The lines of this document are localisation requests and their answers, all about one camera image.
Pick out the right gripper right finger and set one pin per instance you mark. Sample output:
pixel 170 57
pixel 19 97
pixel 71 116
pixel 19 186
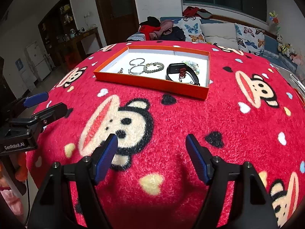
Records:
pixel 201 159

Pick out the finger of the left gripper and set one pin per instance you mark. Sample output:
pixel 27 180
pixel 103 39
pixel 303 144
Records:
pixel 53 113
pixel 35 99

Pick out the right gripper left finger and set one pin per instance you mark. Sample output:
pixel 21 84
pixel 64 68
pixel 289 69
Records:
pixel 102 158

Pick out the large silver hoop bangle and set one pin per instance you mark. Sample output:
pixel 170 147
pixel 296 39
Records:
pixel 137 69

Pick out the white refrigerator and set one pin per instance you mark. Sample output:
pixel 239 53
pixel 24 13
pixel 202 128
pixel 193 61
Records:
pixel 37 62

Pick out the red monkey print blanket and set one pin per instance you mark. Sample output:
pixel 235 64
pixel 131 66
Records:
pixel 195 127

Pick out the dark wooden side table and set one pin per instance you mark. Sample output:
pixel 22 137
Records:
pixel 82 45

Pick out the dark shelf cabinet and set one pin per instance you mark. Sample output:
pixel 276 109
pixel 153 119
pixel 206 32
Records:
pixel 56 25

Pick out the orange shallow box tray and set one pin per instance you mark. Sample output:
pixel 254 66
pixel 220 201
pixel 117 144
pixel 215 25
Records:
pixel 158 56

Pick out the small silver bangle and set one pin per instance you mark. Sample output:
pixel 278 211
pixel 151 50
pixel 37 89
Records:
pixel 137 61

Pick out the black smart band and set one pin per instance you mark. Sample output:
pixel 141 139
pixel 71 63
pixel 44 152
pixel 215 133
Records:
pixel 174 69

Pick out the plain beige pillow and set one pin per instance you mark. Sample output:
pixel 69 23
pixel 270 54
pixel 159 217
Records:
pixel 222 34

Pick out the pile of clothes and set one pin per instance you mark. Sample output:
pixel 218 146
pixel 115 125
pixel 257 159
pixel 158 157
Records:
pixel 154 29

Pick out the dark wooden door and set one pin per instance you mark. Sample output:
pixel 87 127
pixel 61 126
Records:
pixel 118 19

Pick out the right butterfly pillow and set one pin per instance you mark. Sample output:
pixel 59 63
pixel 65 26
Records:
pixel 249 39

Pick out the butterfly pillow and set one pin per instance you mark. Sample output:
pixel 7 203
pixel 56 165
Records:
pixel 191 27
pixel 249 39

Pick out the blue sofa bed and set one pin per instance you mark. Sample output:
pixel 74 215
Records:
pixel 270 52

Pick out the left butterfly pillow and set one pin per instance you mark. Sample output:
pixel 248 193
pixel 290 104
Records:
pixel 191 27

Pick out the plush toys pile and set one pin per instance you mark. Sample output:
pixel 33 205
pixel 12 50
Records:
pixel 288 51

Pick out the red cloth on sill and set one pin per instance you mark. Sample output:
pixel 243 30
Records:
pixel 196 12

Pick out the colourful toy flower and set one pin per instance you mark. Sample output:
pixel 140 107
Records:
pixel 274 22

